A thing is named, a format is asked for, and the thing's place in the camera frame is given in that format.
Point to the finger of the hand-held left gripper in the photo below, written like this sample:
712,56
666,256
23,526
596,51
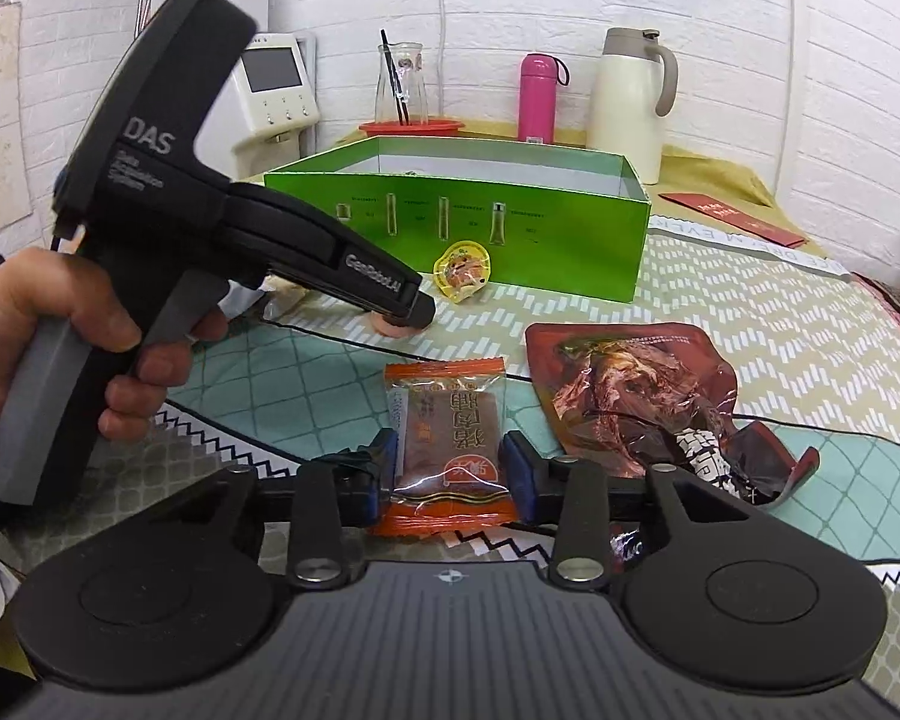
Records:
409,311

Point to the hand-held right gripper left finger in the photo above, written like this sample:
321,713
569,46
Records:
386,465

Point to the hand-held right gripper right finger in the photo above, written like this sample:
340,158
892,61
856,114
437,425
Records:
514,469

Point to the pale snack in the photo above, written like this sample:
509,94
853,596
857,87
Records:
394,330

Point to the small yellow jelly cup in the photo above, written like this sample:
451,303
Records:
465,274

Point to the orange jerky snack packet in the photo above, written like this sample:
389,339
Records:
450,427

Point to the dark red meat packet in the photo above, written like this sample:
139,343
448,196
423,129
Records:
630,390

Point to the green cardboard box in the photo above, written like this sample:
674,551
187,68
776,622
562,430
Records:
570,240

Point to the person's left hand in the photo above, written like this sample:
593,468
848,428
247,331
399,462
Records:
60,285

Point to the white dispenser with screen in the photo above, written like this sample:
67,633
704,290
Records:
270,75

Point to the red plastic basket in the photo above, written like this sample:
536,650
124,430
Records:
435,127

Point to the clear glass carafe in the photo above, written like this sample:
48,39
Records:
416,90

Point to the black straw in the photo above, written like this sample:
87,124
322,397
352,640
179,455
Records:
394,75
400,90

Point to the pink thermos bottle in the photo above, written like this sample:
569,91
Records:
536,105

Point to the cream thermal jug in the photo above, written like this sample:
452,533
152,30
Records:
622,127

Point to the red envelope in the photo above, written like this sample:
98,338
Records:
727,217

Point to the white wall pipe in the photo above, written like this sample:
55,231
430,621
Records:
787,52

